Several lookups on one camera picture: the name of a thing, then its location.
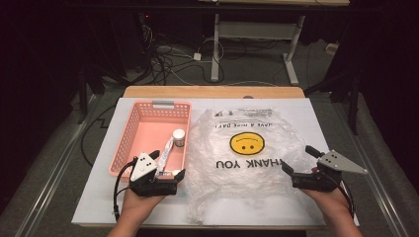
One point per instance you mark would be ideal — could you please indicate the pink plastic basket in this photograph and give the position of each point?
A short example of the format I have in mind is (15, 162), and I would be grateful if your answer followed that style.
(148, 135)

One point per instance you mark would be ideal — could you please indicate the clear plastic bag yellow smiley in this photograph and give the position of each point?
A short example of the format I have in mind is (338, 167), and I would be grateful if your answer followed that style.
(224, 184)

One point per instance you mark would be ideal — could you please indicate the person's left hand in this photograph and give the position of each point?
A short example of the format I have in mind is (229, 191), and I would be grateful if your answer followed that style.
(138, 203)

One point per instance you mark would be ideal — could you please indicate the small white-capped bottle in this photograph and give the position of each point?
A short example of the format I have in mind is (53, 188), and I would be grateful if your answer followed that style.
(179, 135)

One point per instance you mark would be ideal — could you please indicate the black stand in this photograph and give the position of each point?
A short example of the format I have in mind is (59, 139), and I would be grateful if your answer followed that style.
(354, 105)
(82, 98)

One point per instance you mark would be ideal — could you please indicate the white metal desk frame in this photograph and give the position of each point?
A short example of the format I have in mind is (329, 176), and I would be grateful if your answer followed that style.
(253, 30)

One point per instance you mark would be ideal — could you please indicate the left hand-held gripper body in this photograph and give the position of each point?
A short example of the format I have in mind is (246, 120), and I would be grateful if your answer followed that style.
(141, 171)

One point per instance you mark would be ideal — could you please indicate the white power adapter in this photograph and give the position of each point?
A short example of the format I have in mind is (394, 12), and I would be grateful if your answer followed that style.
(197, 56)

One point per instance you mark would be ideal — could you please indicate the white board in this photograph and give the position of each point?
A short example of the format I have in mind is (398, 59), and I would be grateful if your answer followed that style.
(99, 197)

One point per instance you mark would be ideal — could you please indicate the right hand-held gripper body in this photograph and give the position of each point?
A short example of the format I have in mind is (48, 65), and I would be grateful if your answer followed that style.
(332, 163)

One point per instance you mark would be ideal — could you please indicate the person's right hand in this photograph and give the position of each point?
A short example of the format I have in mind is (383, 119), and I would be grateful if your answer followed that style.
(331, 201)

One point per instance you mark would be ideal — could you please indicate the white toothpaste tube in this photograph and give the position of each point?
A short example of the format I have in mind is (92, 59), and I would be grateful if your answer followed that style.
(166, 151)

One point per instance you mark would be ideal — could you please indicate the metal floor rail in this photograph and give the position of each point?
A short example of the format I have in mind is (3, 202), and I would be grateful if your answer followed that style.
(49, 187)
(382, 197)

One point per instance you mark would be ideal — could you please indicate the wooden table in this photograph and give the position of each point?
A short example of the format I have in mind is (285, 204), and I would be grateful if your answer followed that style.
(197, 91)

